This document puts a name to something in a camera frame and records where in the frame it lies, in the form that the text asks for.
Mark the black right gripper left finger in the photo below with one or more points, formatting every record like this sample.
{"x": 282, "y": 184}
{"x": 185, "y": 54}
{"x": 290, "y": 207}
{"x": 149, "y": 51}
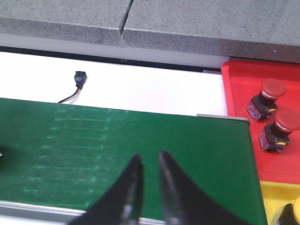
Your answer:
{"x": 122, "y": 204}

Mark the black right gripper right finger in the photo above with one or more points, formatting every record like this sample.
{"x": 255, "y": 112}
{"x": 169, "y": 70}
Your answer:
{"x": 184, "y": 203}

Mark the yellow mushroom push button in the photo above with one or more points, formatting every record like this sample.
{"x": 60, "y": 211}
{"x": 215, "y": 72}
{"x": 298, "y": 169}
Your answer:
{"x": 290, "y": 214}

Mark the red mushroom push button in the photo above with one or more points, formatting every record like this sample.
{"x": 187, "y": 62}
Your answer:
{"x": 274, "y": 137}
{"x": 263, "y": 105}

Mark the green conveyor belt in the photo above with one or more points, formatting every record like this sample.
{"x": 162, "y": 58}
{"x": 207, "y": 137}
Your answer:
{"x": 140, "y": 152}

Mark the yellow plastic plate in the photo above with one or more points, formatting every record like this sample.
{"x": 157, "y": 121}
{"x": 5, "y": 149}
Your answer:
{"x": 276, "y": 195}

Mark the red plastic object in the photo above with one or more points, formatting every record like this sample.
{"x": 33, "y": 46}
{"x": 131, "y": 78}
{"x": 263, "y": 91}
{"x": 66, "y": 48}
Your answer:
{"x": 242, "y": 80}

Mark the grey stone counter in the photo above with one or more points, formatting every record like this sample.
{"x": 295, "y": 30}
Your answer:
{"x": 188, "y": 32}

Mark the black connector with wires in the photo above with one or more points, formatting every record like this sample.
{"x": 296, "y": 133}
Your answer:
{"x": 80, "y": 79}

